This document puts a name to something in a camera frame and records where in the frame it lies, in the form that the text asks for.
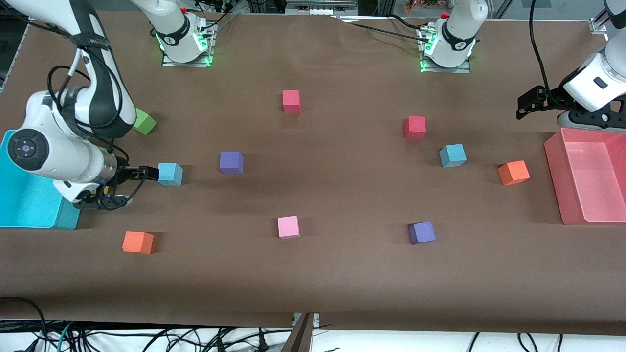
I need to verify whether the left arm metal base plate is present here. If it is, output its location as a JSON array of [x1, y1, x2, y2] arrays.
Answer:
[[418, 24, 472, 74]]

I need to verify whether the pink plastic bin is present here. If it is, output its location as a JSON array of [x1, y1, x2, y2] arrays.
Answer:
[[544, 126, 626, 225]]

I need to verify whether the purple foam block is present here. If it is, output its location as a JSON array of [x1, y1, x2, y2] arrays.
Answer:
[[219, 151, 244, 175], [409, 221, 436, 245]]

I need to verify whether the cyan plastic bin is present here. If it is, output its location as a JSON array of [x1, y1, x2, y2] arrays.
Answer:
[[0, 130, 81, 230]]

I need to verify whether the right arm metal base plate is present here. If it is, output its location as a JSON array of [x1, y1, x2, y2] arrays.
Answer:
[[161, 20, 216, 67]]

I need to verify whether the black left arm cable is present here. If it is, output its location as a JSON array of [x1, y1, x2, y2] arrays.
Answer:
[[530, 0, 558, 91]]

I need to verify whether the orange foam block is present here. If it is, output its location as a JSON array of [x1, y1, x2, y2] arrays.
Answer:
[[498, 160, 531, 186], [122, 231, 155, 255]]

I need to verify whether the black cable across cover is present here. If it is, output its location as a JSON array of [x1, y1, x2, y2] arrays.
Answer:
[[337, 14, 431, 42]]

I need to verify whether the brown table cover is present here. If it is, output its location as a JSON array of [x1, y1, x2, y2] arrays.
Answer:
[[0, 10, 626, 335]]

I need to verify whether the black looped floor cable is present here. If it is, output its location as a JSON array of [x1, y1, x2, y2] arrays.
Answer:
[[0, 296, 49, 352]]

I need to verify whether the red foam block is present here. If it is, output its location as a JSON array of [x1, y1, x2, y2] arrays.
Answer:
[[282, 90, 301, 114], [404, 116, 426, 140]]

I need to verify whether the teal cable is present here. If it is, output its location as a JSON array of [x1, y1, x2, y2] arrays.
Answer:
[[56, 320, 74, 352]]

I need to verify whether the thin black base cable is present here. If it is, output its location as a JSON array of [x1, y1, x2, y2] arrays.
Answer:
[[205, 10, 240, 32]]

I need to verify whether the pink foam block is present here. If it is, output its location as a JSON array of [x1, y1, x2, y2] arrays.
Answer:
[[277, 216, 300, 239]]

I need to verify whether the grey power strip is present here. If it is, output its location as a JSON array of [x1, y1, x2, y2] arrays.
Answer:
[[286, 0, 358, 15]]

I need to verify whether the light blue foam block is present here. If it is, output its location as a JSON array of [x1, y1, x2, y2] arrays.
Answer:
[[157, 163, 184, 186], [439, 144, 467, 168]]

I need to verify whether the green foam block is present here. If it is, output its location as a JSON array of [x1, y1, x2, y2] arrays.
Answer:
[[133, 109, 157, 135]]

